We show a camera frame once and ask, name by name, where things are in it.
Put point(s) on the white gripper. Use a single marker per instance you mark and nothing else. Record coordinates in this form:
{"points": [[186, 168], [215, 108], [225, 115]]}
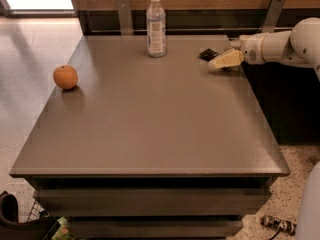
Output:
{"points": [[251, 49]]}

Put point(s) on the black rxbar chocolate wrapper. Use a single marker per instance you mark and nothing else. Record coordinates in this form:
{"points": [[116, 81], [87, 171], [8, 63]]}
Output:
{"points": [[208, 54]]}

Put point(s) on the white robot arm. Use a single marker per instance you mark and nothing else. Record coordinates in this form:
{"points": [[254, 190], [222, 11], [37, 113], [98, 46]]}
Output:
{"points": [[297, 47]]}

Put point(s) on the clear plastic water bottle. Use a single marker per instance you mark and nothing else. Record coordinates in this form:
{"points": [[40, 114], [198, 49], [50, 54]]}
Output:
{"points": [[156, 26]]}

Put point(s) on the grey drawer cabinet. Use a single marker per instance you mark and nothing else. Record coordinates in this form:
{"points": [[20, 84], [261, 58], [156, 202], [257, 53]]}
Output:
{"points": [[151, 148]]}

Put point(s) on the orange fruit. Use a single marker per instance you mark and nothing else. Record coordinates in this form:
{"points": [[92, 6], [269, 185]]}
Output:
{"points": [[65, 77]]}

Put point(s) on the black and white striped tool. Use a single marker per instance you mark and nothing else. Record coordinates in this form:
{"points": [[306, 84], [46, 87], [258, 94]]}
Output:
{"points": [[278, 224]]}

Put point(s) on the green snack package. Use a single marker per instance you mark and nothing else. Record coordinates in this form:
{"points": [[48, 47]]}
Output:
{"points": [[62, 233]]}

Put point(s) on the black bag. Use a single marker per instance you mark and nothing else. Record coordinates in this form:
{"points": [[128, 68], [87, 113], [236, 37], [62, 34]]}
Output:
{"points": [[12, 229]]}

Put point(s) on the right metal bracket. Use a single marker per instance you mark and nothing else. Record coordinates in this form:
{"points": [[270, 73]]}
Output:
{"points": [[272, 15]]}

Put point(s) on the metal bracket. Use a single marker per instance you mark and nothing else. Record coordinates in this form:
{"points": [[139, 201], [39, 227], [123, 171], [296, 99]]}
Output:
{"points": [[125, 17], [272, 15]]}

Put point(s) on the left metal bracket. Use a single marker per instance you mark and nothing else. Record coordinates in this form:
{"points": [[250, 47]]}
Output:
{"points": [[125, 17]]}

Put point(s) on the wire basket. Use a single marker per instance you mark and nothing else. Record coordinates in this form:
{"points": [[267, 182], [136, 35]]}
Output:
{"points": [[36, 212]]}

